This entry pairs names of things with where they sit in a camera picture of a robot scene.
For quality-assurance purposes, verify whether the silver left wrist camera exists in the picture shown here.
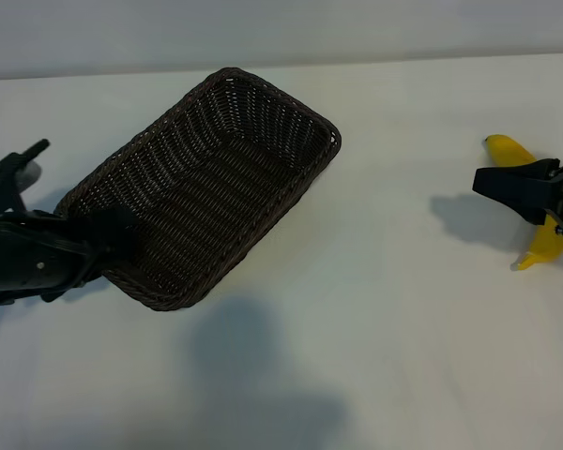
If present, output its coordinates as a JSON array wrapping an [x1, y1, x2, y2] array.
[[17, 161, 43, 192]]

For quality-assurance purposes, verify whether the dark brown woven basket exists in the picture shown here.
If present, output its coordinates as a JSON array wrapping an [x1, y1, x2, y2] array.
[[54, 67, 342, 313]]

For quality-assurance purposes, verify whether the yellow banana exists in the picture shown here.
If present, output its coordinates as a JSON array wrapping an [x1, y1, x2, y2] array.
[[484, 133, 563, 273]]

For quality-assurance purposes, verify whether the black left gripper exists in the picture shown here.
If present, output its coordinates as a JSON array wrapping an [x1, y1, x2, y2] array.
[[0, 208, 140, 307]]

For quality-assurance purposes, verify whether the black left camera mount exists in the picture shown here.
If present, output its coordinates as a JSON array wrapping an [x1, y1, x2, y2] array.
[[0, 139, 52, 221]]

